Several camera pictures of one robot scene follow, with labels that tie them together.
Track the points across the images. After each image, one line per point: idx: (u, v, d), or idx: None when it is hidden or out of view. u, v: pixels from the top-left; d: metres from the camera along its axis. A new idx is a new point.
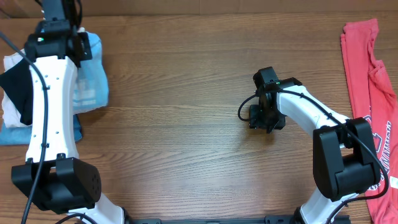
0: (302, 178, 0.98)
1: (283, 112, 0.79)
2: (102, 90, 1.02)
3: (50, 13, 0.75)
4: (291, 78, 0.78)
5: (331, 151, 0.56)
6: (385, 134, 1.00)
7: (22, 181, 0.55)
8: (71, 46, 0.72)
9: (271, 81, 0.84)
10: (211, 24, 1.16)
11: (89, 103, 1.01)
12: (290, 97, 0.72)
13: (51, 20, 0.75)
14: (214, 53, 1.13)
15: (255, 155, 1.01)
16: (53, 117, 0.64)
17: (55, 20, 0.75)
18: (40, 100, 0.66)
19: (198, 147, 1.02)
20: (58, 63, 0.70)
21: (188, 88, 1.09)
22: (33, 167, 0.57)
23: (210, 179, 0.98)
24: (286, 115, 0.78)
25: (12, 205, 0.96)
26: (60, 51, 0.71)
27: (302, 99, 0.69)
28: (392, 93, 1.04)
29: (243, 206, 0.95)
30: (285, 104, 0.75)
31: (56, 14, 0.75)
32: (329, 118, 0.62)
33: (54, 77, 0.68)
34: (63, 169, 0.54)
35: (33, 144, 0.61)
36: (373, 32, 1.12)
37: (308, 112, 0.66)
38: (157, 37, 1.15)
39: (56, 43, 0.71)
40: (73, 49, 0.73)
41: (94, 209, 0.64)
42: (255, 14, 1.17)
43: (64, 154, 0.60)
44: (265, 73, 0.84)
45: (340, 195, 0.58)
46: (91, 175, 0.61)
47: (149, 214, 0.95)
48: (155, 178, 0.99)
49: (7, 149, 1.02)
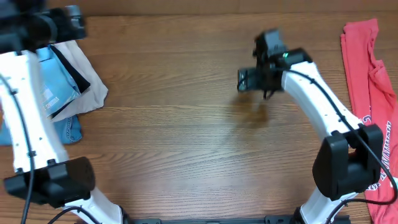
0: (302, 178, 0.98)
1: (286, 89, 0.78)
2: (63, 87, 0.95)
3: None
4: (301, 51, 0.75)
5: (340, 159, 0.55)
6: (385, 134, 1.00)
7: (15, 190, 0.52)
8: (24, 34, 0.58)
9: (275, 46, 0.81)
10: (211, 24, 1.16)
11: (52, 103, 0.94)
12: (298, 79, 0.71)
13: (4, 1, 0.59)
14: (215, 53, 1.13)
15: (254, 155, 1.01)
16: (31, 122, 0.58)
17: None
18: (13, 112, 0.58)
19: (197, 147, 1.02)
20: (17, 60, 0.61)
21: (188, 89, 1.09)
22: (26, 177, 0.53)
23: (210, 179, 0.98)
24: (290, 93, 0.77)
25: (12, 205, 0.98)
26: (15, 44, 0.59)
27: (313, 86, 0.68)
28: (392, 93, 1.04)
29: (243, 206, 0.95)
30: (291, 84, 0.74)
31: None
32: (341, 121, 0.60)
33: (18, 77, 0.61)
34: (55, 173, 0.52)
35: (18, 154, 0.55)
36: (373, 32, 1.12)
37: (319, 107, 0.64)
38: (157, 37, 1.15)
39: (5, 32, 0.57)
40: (28, 37, 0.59)
41: (91, 201, 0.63)
42: (255, 14, 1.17)
43: (54, 159, 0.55)
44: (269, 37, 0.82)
45: (338, 195, 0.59)
46: (84, 169, 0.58)
47: (149, 214, 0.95)
48: (154, 178, 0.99)
49: (9, 149, 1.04)
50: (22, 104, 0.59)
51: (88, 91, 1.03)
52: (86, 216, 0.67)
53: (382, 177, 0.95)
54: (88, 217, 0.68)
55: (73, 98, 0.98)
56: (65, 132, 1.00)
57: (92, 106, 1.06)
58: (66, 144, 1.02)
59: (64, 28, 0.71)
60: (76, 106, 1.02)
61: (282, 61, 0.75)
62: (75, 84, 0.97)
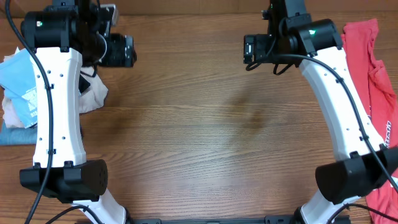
0: (302, 178, 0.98)
1: (305, 73, 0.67)
2: None
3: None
4: (328, 23, 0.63)
5: (352, 183, 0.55)
6: (385, 134, 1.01)
7: (27, 182, 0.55)
8: (73, 30, 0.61)
9: (297, 13, 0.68)
10: (211, 24, 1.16)
11: None
12: (323, 74, 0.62)
13: (60, 7, 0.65)
14: (215, 53, 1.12)
15: (255, 155, 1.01)
16: (60, 119, 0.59)
17: (62, 5, 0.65)
18: (43, 103, 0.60)
19: (198, 147, 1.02)
20: (60, 56, 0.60)
21: (188, 89, 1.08)
22: (41, 172, 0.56)
23: (210, 179, 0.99)
24: (308, 79, 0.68)
25: (12, 205, 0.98)
26: (63, 40, 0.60)
27: (337, 85, 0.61)
28: (392, 93, 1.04)
29: (243, 206, 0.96)
30: (309, 70, 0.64)
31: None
32: (364, 140, 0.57)
33: (58, 73, 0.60)
34: (71, 176, 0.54)
35: (40, 148, 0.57)
36: (373, 32, 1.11)
37: (341, 119, 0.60)
38: (157, 37, 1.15)
39: (57, 28, 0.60)
40: (76, 34, 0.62)
41: (98, 203, 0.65)
42: (255, 14, 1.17)
43: (71, 162, 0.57)
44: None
45: (340, 201, 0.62)
46: (98, 172, 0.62)
47: (149, 214, 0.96)
48: (154, 178, 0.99)
49: (8, 149, 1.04)
50: (53, 99, 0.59)
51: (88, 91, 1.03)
52: (91, 215, 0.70)
53: None
54: (92, 217, 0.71)
55: None
56: None
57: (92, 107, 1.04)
58: None
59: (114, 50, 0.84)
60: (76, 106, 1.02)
61: (304, 38, 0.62)
62: None
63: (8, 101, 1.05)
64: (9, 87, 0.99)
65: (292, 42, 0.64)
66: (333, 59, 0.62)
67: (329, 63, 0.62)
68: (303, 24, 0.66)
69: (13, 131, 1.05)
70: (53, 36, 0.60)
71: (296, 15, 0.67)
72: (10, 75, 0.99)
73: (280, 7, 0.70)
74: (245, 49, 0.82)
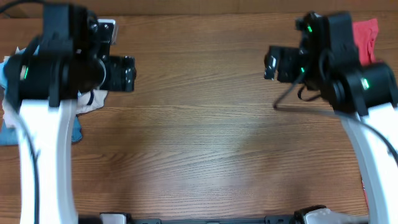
0: (302, 178, 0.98)
1: (346, 128, 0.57)
2: None
3: (52, 27, 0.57)
4: (384, 67, 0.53)
5: None
6: None
7: None
8: (64, 78, 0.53)
9: (342, 44, 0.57)
10: (211, 24, 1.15)
11: None
12: (374, 145, 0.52)
13: (51, 41, 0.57)
14: (215, 53, 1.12)
15: (255, 155, 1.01)
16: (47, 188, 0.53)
17: (54, 38, 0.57)
18: (27, 171, 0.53)
19: (198, 147, 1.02)
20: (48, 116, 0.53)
21: (188, 88, 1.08)
22: None
23: (210, 179, 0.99)
24: (348, 135, 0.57)
25: (12, 205, 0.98)
26: (51, 96, 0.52)
27: (390, 158, 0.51)
28: None
29: (243, 206, 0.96)
30: (356, 134, 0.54)
31: (60, 28, 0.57)
32: None
33: (44, 135, 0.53)
34: None
35: None
36: (373, 32, 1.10)
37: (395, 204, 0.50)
38: (157, 37, 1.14)
39: (45, 77, 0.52)
40: (68, 83, 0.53)
41: None
42: (255, 14, 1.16)
43: None
44: (337, 22, 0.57)
45: None
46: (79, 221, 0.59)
47: (149, 214, 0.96)
48: (154, 178, 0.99)
49: (7, 149, 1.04)
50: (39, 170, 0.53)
51: None
52: None
53: None
54: None
55: None
56: None
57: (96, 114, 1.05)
58: None
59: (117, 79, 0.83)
60: None
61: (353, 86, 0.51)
62: None
63: None
64: None
65: (337, 90, 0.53)
66: (387, 124, 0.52)
67: (382, 132, 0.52)
68: (350, 61, 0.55)
69: (13, 131, 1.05)
70: (41, 89, 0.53)
71: (340, 46, 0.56)
72: None
73: (317, 33, 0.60)
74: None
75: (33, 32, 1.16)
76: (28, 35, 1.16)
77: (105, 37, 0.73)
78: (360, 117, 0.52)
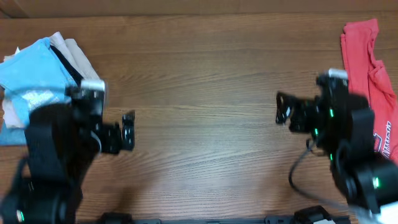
0: (302, 178, 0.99)
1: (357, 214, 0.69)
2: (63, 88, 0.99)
3: (41, 170, 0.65)
4: (393, 166, 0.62)
5: None
6: (385, 135, 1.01)
7: None
8: (61, 214, 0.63)
9: (363, 139, 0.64)
10: (211, 24, 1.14)
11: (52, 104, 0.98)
12: None
13: (40, 162, 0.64)
14: (215, 53, 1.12)
15: (255, 155, 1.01)
16: None
17: (43, 160, 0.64)
18: None
19: (198, 147, 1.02)
20: None
21: (188, 89, 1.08)
22: None
23: (210, 179, 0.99)
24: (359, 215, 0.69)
25: None
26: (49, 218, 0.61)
27: None
28: (392, 94, 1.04)
29: (243, 206, 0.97)
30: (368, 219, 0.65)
31: (48, 152, 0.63)
32: None
33: None
34: None
35: None
36: (373, 32, 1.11)
37: None
38: (157, 37, 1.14)
39: (38, 216, 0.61)
40: (64, 217, 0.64)
41: None
42: (255, 14, 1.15)
43: None
44: (360, 121, 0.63)
45: None
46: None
47: (150, 214, 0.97)
48: (155, 178, 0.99)
49: (7, 149, 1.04)
50: None
51: None
52: None
53: None
54: None
55: None
56: None
57: None
58: None
59: (111, 141, 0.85)
60: None
61: (364, 185, 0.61)
62: (75, 84, 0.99)
63: (8, 101, 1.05)
64: (10, 88, 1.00)
65: (350, 186, 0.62)
66: None
67: None
68: (361, 157, 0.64)
69: (13, 132, 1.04)
70: (42, 219, 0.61)
71: (360, 142, 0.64)
72: (10, 76, 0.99)
73: (340, 121, 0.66)
74: (284, 111, 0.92)
75: (33, 32, 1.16)
76: (28, 35, 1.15)
77: (91, 106, 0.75)
78: (372, 211, 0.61)
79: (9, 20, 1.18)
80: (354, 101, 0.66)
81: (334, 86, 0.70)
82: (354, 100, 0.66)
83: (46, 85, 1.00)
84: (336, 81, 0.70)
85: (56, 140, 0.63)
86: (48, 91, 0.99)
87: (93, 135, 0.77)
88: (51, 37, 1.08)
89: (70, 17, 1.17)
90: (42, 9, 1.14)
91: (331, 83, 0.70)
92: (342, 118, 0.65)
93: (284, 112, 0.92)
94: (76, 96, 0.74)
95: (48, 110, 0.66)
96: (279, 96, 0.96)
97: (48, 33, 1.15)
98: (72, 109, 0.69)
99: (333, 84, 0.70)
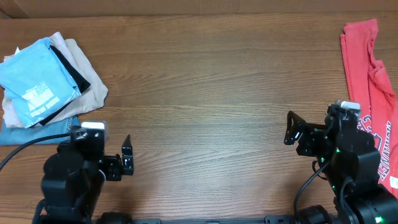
0: (302, 178, 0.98)
1: None
2: (63, 88, 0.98)
3: (54, 204, 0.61)
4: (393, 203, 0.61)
5: None
6: (385, 134, 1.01)
7: None
8: None
9: (367, 177, 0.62)
10: (211, 24, 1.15)
11: (52, 103, 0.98)
12: None
13: (56, 206, 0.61)
14: (215, 53, 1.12)
15: (255, 155, 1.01)
16: None
17: (58, 206, 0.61)
18: None
19: (198, 147, 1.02)
20: None
21: (188, 88, 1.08)
22: None
23: (210, 179, 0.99)
24: None
25: (12, 205, 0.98)
26: None
27: None
28: (392, 93, 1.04)
29: (243, 206, 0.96)
30: None
31: (61, 203, 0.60)
32: None
33: None
34: None
35: None
36: (373, 32, 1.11)
37: None
38: (157, 37, 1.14)
39: None
40: None
41: None
42: (255, 14, 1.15)
43: None
44: (365, 160, 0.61)
45: None
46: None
47: (149, 214, 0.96)
48: (154, 178, 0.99)
49: (5, 149, 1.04)
50: None
51: (89, 90, 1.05)
52: None
53: (382, 177, 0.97)
54: None
55: (73, 98, 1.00)
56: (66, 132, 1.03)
57: (96, 115, 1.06)
58: None
59: (113, 170, 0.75)
60: (75, 106, 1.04)
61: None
62: (75, 84, 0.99)
63: (8, 101, 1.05)
64: (9, 87, 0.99)
65: (352, 219, 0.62)
66: None
67: None
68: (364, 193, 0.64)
69: (12, 131, 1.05)
70: None
71: (364, 179, 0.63)
72: (10, 76, 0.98)
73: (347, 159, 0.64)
74: (291, 134, 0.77)
75: (33, 32, 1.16)
76: (28, 35, 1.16)
77: (97, 145, 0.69)
78: None
79: (10, 20, 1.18)
80: (360, 140, 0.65)
81: (346, 119, 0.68)
82: (359, 140, 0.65)
83: (46, 84, 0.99)
84: (347, 114, 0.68)
85: (73, 198, 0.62)
86: (48, 91, 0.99)
87: (100, 171, 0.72)
88: (51, 37, 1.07)
89: (71, 17, 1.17)
90: (43, 9, 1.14)
91: (340, 116, 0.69)
92: (346, 155, 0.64)
93: (291, 134, 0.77)
94: (76, 138, 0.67)
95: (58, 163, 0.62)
96: (290, 116, 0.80)
97: (48, 33, 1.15)
98: (80, 158, 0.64)
99: (343, 116, 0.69)
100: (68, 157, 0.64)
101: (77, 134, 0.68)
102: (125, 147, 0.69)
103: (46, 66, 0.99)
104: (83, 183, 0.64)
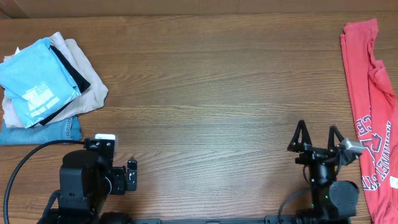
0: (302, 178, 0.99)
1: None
2: (63, 88, 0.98)
3: (67, 191, 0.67)
4: None
5: None
6: (385, 134, 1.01)
7: None
8: None
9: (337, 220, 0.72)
10: (211, 24, 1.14)
11: (52, 103, 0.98)
12: None
13: (68, 195, 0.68)
14: (214, 53, 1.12)
15: (255, 155, 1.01)
16: None
17: (71, 195, 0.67)
18: None
19: (198, 147, 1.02)
20: None
21: (188, 89, 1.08)
22: None
23: (210, 179, 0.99)
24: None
25: (12, 205, 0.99)
26: None
27: None
28: (392, 93, 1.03)
29: (243, 206, 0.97)
30: None
31: (76, 190, 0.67)
32: None
33: None
34: None
35: None
36: (373, 32, 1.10)
37: None
38: (157, 37, 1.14)
39: None
40: None
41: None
42: (255, 14, 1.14)
43: None
44: (343, 213, 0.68)
45: None
46: None
47: (149, 214, 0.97)
48: (155, 178, 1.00)
49: (7, 149, 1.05)
50: None
51: (89, 90, 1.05)
52: None
53: (382, 177, 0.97)
54: None
55: (73, 98, 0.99)
56: (65, 132, 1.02)
57: (96, 116, 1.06)
58: (67, 144, 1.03)
59: (119, 182, 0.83)
60: (75, 106, 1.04)
61: None
62: (75, 84, 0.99)
63: (8, 101, 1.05)
64: (9, 87, 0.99)
65: None
66: None
67: None
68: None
69: (13, 131, 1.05)
70: None
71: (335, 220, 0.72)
72: (10, 76, 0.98)
73: (329, 204, 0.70)
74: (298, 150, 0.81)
75: (33, 32, 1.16)
76: (29, 36, 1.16)
77: (107, 154, 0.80)
78: None
79: (9, 21, 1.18)
80: (347, 196, 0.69)
81: (345, 162, 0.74)
82: (347, 195, 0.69)
83: (45, 84, 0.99)
84: (348, 160, 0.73)
85: (86, 188, 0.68)
86: (48, 91, 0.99)
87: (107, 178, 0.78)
88: (51, 37, 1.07)
89: (70, 17, 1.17)
90: (43, 10, 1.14)
91: (341, 159, 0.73)
92: (331, 203, 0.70)
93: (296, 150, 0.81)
94: (90, 147, 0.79)
95: (75, 155, 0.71)
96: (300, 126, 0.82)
97: (48, 33, 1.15)
98: (96, 154, 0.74)
99: (343, 161, 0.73)
100: (84, 153, 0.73)
101: (91, 142, 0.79)
102: (130, 161, 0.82)
103: (45, 66, 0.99)
104: (94, 175, 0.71)
